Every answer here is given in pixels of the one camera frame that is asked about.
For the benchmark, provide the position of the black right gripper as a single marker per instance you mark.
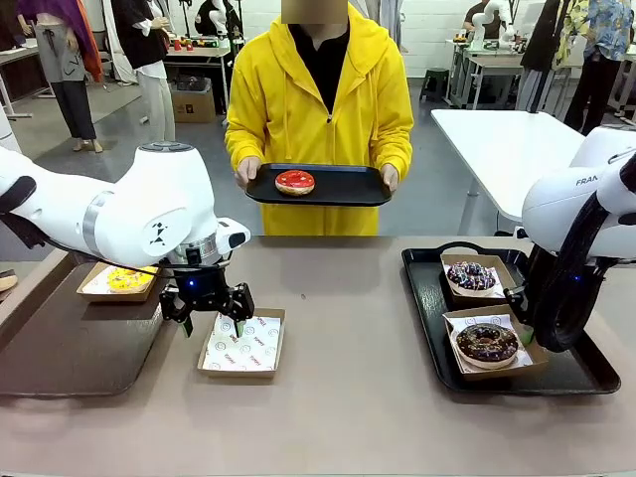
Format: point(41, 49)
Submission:
point(579, 272)

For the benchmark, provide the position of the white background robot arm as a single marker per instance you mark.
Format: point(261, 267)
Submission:
point(489, 15)
point(214, 15)

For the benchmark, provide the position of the chocolate donut with sprinkles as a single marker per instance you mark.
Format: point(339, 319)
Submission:
point(472, 348)

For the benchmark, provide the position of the grey cluttered workbench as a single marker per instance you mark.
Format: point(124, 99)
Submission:
point(199, 53)

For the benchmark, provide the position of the yellow glazed donut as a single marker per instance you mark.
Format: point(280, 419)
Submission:
point(126, 283)

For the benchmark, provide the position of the green plastic stool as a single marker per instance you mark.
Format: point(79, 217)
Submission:
point(436, 79)

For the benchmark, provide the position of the person's left forearm yellow sleeve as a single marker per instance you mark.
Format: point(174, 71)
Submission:
point(397, 149)

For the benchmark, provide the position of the chocolate donut sprinkles white drizzle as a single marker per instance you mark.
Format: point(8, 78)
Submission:
point(459, 278)

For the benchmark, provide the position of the grey background table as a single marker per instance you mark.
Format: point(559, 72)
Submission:
point(489, 59)

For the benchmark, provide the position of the white printed paper liner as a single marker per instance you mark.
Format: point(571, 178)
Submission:
point(258, 348)
point(94, 280)
point(477, 318)

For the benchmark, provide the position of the dark brown plastic tray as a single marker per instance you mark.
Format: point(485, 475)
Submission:
point(74, 348)

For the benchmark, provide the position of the mannequin black vest white trousers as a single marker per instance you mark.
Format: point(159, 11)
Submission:
point(159, 99)

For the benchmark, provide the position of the red glazed donut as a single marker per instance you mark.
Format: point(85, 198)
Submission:
point(285, 184)

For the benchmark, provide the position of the large white table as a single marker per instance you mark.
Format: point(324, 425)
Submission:
point(497, 144)

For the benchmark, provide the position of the brown cardboard shipping box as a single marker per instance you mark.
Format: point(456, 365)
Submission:
point(194, 107)

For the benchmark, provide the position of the dark wooden desk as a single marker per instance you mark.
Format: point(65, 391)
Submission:
point(20, 74)

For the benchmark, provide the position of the brown cardboard food box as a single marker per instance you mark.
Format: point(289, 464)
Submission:
point(477, 300)
point(539, 358)
point(238, 373)
point(124, 297)

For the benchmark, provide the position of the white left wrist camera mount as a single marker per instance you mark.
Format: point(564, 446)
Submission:
point(236, 238)

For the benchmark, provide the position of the mannequin purple top grey skirt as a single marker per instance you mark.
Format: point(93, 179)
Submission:
point(59, 54)

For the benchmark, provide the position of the person black top grey trousers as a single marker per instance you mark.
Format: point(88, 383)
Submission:
point(539, 40)

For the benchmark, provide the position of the person's right hand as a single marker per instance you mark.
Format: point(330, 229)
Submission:
point(247, 170)

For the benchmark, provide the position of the person's right forearm yellow sleeve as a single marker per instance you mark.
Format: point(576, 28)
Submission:
point(241, 146)

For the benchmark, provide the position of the person's left hand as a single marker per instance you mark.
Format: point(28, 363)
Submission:
point(391, 176)

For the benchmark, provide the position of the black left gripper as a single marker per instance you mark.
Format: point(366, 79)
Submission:
point(199, 290)

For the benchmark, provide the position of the black serving tray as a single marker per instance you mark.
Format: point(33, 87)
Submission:
point(348, 186)

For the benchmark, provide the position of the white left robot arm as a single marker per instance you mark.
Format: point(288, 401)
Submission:
point(149, 208)

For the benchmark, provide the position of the person in yellow hoodie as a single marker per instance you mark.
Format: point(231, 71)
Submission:
point(278, 99)

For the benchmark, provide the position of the person in blue floral shirt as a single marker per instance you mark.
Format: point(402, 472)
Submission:
point(603, 25)

